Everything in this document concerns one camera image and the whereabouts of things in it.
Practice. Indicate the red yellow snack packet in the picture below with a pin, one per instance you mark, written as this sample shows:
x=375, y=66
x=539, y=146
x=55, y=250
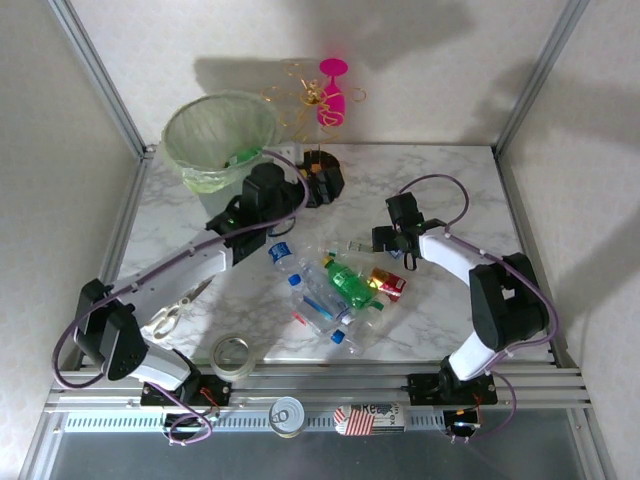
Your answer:
x=387, y=284

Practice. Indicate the small green plastic bottle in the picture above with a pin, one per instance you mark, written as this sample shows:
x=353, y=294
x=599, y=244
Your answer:
x=245, y=155

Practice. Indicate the green bottle yellow cap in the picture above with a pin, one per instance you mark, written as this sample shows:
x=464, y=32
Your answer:
x=350, y=287

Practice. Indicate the plain clear plastic bottle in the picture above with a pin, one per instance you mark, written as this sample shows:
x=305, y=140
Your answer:
x=370, y=325

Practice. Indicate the clear bottle white purple label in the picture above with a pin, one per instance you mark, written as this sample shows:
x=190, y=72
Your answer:
x=320, y=292

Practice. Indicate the clear bottle blue red strip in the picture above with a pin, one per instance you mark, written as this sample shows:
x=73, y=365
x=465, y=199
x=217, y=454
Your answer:
x=320, y=320

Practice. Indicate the clear tape roll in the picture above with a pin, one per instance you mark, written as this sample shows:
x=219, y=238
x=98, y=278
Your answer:
x=232, y=372

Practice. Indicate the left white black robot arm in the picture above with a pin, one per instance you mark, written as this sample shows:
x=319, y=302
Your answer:
x=175, y=275

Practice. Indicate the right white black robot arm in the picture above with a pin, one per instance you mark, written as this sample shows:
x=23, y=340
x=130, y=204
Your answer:
x=445, y=252

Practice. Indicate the green-lined trash bin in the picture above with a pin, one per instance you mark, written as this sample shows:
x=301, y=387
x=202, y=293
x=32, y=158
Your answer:
x=200, y=177

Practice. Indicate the pink wine glass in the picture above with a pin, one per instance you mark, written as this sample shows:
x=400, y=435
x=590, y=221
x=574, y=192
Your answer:
x=332, y=105

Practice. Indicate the small circuit board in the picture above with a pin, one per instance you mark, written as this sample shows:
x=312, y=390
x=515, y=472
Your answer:
x=465, y=425

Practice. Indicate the silver tin can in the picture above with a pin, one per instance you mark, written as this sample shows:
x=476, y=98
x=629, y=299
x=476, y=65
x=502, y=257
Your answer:
x=287, y=417

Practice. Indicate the perforated metal strip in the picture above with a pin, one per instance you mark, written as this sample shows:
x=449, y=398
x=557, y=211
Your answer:
x=125, y=422

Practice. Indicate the aluminium side rail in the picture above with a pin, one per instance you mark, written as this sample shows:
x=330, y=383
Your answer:
x=131, y=200
x=515, y=200

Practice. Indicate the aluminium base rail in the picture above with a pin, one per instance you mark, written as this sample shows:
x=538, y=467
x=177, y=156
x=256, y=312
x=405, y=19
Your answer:
x=320, y=385

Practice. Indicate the aluminium frame post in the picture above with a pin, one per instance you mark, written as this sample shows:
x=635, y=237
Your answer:
x=540, y=75
x=100, y=75

